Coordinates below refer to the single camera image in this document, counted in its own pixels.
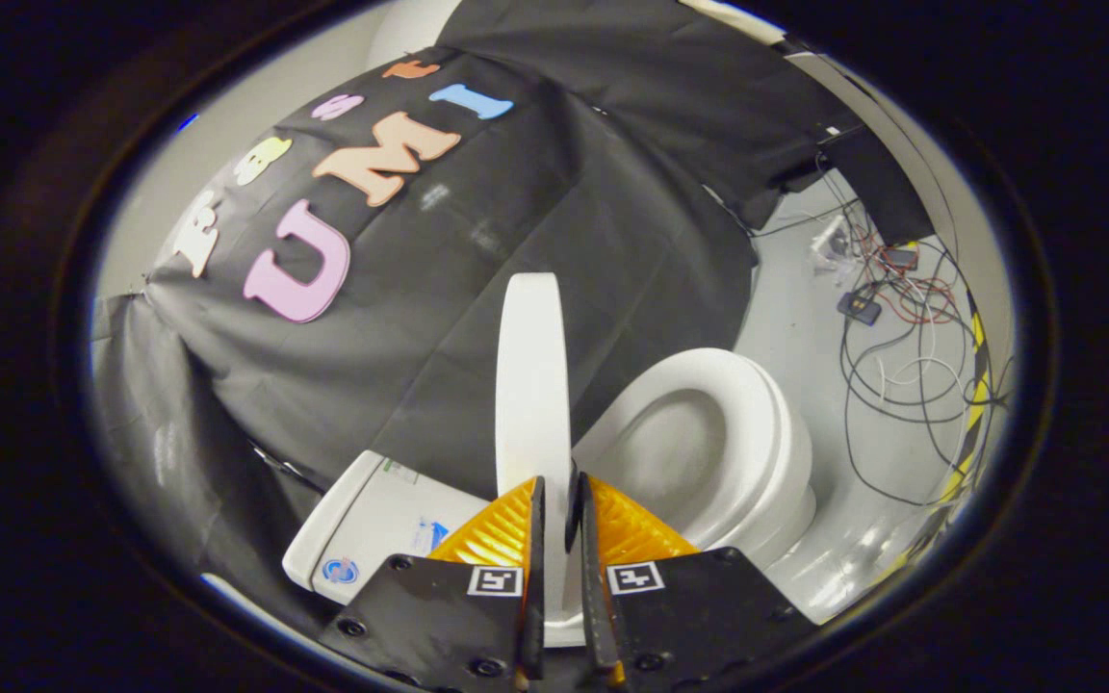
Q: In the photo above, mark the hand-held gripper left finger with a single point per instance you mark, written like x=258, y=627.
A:
x=534, y=577

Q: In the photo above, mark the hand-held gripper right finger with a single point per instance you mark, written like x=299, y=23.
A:
x=593, y=587

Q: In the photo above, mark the white toilet bowl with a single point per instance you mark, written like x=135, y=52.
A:
x=798, y=520

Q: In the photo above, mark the black backdrop cloth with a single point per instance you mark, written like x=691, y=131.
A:
x=477, y=318

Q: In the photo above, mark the small dark electronic box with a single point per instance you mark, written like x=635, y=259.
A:
x=860, y=308

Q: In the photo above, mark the white power strip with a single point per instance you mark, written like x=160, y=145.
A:
x=832, y=243

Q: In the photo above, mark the yellow black floor tape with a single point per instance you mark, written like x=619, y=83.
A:
x=976, y=385

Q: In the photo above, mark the small grey electronic box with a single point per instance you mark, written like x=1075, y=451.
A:
x=899, y=257

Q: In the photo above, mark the black box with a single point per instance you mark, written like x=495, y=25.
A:
x=887, y=192

